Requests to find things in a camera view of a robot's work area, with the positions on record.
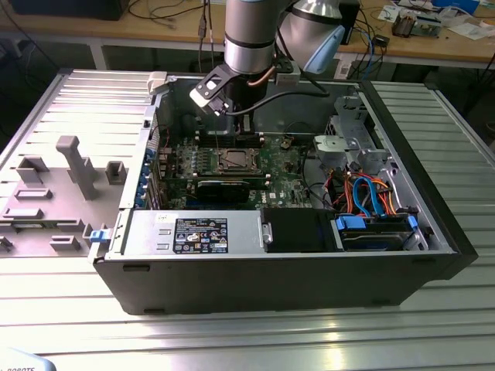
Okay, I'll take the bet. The black RAM slot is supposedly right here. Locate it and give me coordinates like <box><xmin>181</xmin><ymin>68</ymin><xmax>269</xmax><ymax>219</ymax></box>
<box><xmin>191</xmin><ymin>171</ymin><xmax>270</xmax><ymax>179</ymax></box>
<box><xmin>193</xmin><ymin>177</ymin><xmax>271</xmax><ymax>188</ymax></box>
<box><xmin>196</xmin><ymin>131</ymin><xmax>265</xmax><ymax>141</ymax></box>
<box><xmin>197</xmin><ymin>138</ymin><xmax>266</xmax><ymax>150</ymax></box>

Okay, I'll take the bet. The pale blue teach pendant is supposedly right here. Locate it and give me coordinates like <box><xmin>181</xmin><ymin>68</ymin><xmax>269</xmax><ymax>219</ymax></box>
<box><xmin>0</xmin><ymin>346</ymin><xmax>58</xmax><ymax>371</ymax></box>

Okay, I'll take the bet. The silver power supply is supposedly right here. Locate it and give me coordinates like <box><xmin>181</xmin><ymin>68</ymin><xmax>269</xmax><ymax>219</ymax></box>
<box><xmin>104</xmin><ymin>210</ymin><xmax>268</xmax><ymax>259</ymax></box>

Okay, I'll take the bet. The white paper sheet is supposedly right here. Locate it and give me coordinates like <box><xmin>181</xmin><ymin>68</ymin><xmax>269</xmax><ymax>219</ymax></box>
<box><xmin>448</xmin><ymin>21</ymin><xmax>493</xmax><ymax>40</ymax></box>

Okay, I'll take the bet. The black case fan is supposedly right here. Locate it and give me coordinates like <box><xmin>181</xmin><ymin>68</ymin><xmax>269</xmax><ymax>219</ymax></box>
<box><xmin>180</xmin><ymin>112</ymin><xmax>204</xmax><ymax>134</ymax></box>

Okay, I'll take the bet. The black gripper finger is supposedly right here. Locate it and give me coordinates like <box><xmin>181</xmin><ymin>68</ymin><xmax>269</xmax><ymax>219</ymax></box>
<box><xmin>237</xmin><ymin>113</ymin><xmax>257</xmax><ymax>137</ymax></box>

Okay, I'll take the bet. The blue cardboard box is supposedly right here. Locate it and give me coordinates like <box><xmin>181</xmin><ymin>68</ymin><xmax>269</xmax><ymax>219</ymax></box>
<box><xmin>431</xmin><ymin>0</ymin><xmax>481</xmax><ymax>12</ymax></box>

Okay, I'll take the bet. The orange wire bundle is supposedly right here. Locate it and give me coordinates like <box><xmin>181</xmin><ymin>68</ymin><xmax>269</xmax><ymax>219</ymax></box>
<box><xmin>328</xmin><ymin>172</ymin><xmax>401</xmax><ymax>216</ymax></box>

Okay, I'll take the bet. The blue flat wire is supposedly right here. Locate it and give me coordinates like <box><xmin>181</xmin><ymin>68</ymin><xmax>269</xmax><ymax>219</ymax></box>
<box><xmin>351</xmin><ymin>175</ymin><xmax>384</xmax><ymax>220</ymax></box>

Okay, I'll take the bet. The metal socket cover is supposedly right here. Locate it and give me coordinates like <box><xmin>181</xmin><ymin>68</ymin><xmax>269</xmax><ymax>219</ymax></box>
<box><xmin>217</xmin><ymin>148</ymin><xmax>259</xmax><ymax>173</ymax></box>

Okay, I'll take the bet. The black camera cable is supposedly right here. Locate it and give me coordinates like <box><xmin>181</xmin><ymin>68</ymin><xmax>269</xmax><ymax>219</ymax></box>
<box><xmin>224</xmin><ymin>84</ymin><xmax>332</xmax><ymax>117</ymax></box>

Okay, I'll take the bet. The small white paper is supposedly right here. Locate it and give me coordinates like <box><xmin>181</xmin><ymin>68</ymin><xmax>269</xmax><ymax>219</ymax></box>
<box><xmin>377</xmin><ymin>5</ymin><xmax>400</xmax><ymax>22</ymax></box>

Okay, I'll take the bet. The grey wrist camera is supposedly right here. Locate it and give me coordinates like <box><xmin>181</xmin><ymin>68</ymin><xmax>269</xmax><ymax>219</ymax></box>
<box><xmin>275</xmin><ymin>61</ymin><xmax>301</xmax><ymax>84</ymax></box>

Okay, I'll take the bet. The silver drive cage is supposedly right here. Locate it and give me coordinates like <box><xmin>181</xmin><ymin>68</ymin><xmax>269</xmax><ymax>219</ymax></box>
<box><xmin>312</xmin><ymin>94</ymin><xmax>390</xmax><ymax>171</ymax></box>

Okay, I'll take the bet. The hard disk drive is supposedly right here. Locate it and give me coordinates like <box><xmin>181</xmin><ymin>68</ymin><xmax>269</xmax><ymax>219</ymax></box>
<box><xmin>342</xmin><ymin>230</ymin><xmax>411</xmax><ymax>251</ymax></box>

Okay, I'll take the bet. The blue disk carrier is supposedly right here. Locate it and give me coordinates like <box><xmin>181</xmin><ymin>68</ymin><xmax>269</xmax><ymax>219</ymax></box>
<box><xmin>335</xmin><ymin>215</ymin><xmax>419</xmax><ymax>252</ymax></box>

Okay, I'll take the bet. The black computer box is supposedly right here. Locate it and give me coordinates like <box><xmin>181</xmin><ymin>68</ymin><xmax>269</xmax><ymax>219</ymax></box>
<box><xmin>7</xmin><ymin>0</ymin><xmax>128</xmax><ymax>22</ymax></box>

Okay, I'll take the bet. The tall black box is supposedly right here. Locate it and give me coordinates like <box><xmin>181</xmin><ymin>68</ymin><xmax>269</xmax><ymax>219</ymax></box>
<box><xmin>341</xmin><ymin>0</ymin><xmax>361</xmax><ymax>46</ymax></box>

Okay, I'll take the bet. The blue case latch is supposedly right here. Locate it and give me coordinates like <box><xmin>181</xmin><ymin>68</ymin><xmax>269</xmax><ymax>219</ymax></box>
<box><xmin>89</xmin><ymin>228</ymin><xmax>111</xmax><ymax>245</ymax></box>

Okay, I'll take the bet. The silver CPU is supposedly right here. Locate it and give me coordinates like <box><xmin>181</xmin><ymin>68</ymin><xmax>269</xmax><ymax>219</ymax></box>
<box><xmin>226</xmin><ymin>151</ymin><xmax>251</xmax><ymax>168</ymax></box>

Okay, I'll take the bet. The copper coloured hose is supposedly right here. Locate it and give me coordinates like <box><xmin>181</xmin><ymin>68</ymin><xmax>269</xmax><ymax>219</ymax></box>
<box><xmin>246</xmin><ymin>65</ymin><xmax>276</xmax><ymax>88</ymax></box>

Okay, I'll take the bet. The black graphics card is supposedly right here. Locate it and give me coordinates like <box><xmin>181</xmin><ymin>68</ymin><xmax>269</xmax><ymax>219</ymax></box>
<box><xmin>196</xmin><ymin>178</ymin><xmax>251</xmax><ymax>204</ymax></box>

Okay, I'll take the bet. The metal heat sink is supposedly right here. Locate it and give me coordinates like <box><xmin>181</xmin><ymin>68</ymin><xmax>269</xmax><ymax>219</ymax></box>
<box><xmin>391</xmin><ymin>9</ymin><xmax>417</xmax><ymax>38</ymax></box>

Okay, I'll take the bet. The grey parts rack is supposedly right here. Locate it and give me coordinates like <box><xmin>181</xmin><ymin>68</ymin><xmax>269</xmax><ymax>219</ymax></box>
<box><xmin>0</xmin><ymin>134</ymin><xmax>131</xmax><ymax>258</ymax></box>

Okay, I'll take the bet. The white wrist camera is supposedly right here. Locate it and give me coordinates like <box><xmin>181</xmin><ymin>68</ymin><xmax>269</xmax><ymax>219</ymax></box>
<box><xmin>188</xmin><ymin>75</ymin><xmax>234</xmax><ymax>117</ymax></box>

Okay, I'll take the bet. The black plastic shroud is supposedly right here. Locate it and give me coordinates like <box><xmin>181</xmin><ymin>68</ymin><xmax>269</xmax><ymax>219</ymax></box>
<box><xmin>266</xmin><ymin>208</ymin><xmax>336</xmax><ymax>254</ymax></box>

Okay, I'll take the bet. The green circuit board device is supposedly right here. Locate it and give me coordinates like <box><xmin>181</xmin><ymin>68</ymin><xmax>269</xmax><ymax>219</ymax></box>
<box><xmin>415</xmin><ymin>13</ymin><xmax>444</xmax><ymax>39</ymax></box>

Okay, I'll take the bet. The beige case corner clip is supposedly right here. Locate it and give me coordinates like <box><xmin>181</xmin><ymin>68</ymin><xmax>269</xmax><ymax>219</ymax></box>
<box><xmin>148</xmin><ymin>71</ymin><xmax>168</xmax><ymax>95</ymax></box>

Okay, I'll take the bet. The wooden workbench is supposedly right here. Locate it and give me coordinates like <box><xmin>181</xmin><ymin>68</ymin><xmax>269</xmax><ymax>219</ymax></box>
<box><xmin>0</xmin><ymin>0</ymin><xmax>495</xmax><ymax>73</ymax></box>

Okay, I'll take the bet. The green motherboard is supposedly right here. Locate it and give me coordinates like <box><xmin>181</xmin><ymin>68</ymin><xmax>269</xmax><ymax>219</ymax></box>
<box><xmin>156</xmin><ymin>133</ymin><xmax>316</xmax><ymax>212</ymax></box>

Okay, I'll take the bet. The white label sticker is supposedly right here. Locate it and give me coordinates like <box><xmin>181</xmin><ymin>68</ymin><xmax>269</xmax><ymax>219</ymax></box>
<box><xmin>333</xmin><ymin>53</ymin><xmax>351</xmax><ymax>79</ymax></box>

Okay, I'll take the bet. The black PC case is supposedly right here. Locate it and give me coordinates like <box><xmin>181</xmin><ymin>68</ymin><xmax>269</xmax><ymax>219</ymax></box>
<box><xmin>91</xmin><ymin>71</ymin><xmax>479</xmax><ymax>317</ymax></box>

